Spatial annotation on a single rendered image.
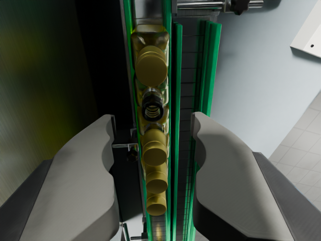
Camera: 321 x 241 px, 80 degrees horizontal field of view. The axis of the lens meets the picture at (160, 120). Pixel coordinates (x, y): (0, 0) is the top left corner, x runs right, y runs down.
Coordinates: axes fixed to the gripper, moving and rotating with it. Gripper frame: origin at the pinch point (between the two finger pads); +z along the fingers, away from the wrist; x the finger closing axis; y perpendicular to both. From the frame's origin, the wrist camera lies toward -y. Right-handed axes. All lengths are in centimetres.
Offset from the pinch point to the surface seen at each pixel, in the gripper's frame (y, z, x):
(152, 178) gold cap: 15.9, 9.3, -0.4
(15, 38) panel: -3.5, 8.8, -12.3
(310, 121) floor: 82, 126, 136
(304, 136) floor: 98, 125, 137
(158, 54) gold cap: -1.6, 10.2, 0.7
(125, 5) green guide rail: -5.8, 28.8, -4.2
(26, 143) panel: 5.2, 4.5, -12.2
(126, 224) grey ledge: 74, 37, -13
